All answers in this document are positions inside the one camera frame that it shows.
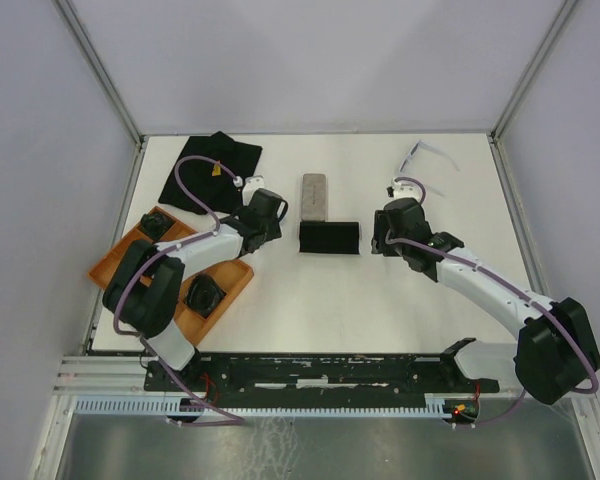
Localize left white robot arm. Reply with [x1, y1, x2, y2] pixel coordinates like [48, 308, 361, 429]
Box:
[103, 188, 288, 390]

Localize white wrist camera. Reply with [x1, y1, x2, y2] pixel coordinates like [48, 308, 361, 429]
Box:
[387, 177, 426, 204]
[233, 175, 266, 205]

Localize black round item in tray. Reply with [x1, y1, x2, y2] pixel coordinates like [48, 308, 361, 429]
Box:
[184, 274, 226, 318]

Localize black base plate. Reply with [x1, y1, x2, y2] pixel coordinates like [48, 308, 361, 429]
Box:
[144, 352, 499, 401]

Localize white slotted cable duct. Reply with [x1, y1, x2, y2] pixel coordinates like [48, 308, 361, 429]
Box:
[74, 392, 476, 416]

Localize black item in tray rear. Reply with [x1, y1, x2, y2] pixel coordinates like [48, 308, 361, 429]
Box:
[140, 211, 173, 241]

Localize aluminium frame post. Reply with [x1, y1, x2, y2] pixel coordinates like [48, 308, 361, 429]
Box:
[489, 0, 581, 141]
[52, 0, 143, 144]

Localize left aluminium frame post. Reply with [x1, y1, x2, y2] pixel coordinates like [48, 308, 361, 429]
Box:
[52, 0, 143, 144]

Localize black folded cloth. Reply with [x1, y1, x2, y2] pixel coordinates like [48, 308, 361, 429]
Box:
[158, 131, 263, 215]

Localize lavender sunglasses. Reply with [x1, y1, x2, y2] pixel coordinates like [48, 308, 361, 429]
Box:
[397, 140, 462, 197]

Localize right aluminium frame post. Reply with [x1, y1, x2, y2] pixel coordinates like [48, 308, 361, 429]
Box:
[489, 0, 581, 141]

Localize black rectangular case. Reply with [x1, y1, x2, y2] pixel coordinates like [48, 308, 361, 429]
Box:
[299, 221, 360, 255]

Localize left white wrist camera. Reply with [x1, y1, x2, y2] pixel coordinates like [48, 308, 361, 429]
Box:
[233, 175, 266, 205]

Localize grey glasses case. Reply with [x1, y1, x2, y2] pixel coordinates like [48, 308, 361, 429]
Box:
[300, 173, 328, 222]

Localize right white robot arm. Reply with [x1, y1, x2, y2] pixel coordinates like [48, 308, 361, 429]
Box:
[371, 198, 600, 405]

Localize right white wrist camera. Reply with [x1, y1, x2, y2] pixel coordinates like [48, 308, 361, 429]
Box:
[387, 177, 426, 204]

